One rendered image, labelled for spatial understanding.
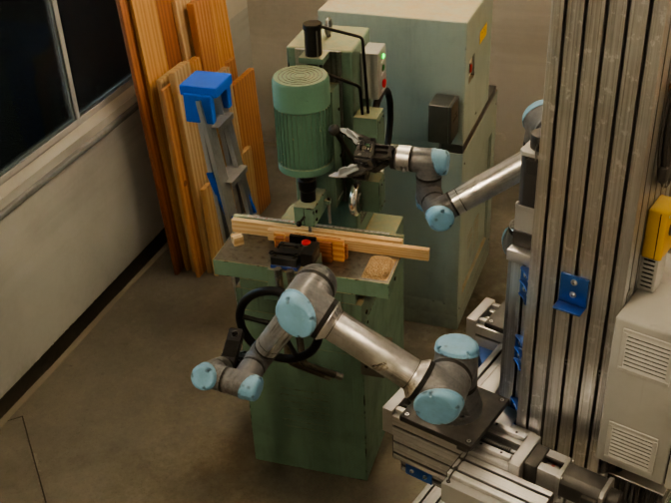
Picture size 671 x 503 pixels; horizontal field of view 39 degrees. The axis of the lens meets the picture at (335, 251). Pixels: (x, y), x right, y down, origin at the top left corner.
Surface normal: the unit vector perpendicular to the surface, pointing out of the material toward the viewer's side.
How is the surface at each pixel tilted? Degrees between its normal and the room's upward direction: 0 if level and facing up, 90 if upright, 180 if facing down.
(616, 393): 90
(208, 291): 0
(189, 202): 87
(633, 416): 90
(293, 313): 86
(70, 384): 0
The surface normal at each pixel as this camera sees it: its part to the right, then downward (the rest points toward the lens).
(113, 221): 0.94, 0.16
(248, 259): -0.04, -0.84
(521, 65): -0.34, 0.53
